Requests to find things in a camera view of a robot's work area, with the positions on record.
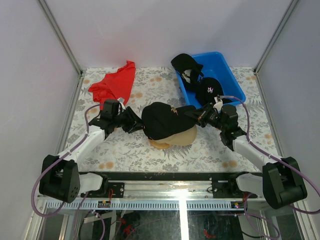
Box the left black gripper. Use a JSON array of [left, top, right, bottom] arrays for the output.
[[113, 106, 148, 134]]

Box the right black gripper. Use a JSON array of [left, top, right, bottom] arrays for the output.
[[184, 103, 226, 132]]

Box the black cap gold logo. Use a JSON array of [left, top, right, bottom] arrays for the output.
[[141, 102, 196, 140]]

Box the beige baseball cap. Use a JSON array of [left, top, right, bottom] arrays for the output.
[[155, 125, 198, 146]]

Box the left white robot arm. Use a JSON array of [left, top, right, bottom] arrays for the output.
[[36, 99, 143, 203]]

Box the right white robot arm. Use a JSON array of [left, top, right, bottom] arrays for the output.
[[185, 103, 308, 209]]

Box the wooden hat stand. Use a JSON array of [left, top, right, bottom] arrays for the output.
[[148, 139, 171, 150]]

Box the black cap pink logo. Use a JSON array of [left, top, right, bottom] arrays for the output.
[[195, 77, 224, 106]]

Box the floral table mat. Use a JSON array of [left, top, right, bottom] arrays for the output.
[[79, 67, 277, 172]]

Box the black cap on bin rim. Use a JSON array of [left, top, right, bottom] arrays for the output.
[[170, 53, 204, 92]]

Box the red cloth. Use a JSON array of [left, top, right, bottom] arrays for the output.
[[88, 60, 136, 105]]

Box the blue plastic bin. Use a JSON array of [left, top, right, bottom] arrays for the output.
[[175, 51, 246, 108]]

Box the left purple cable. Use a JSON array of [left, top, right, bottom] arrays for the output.
[[30, 103, 106, 240]]

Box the purple cable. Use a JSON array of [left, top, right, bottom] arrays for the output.
[[30, 103, 106, 240], [219, 95, 320, 240]]

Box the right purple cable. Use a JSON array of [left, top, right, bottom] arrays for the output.
[[219, 95, 320, 240]]

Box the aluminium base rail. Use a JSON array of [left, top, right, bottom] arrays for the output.
[[79, 179, 266, 201]]

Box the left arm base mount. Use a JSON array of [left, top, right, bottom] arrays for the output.
[[79, 173, 125, 199]]

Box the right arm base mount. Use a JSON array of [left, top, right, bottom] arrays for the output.
[[208, 171, 262, 199]]

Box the left aluminium frame post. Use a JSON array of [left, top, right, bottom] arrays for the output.
[[36, 0, 83, 76]]

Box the aluminium frame post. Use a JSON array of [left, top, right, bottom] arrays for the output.
[[252, 0, 301, 75], [36, 0, 83, 76]]

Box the right aluminium frame post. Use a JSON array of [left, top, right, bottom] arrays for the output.
[[252, 0, 301, 75]]

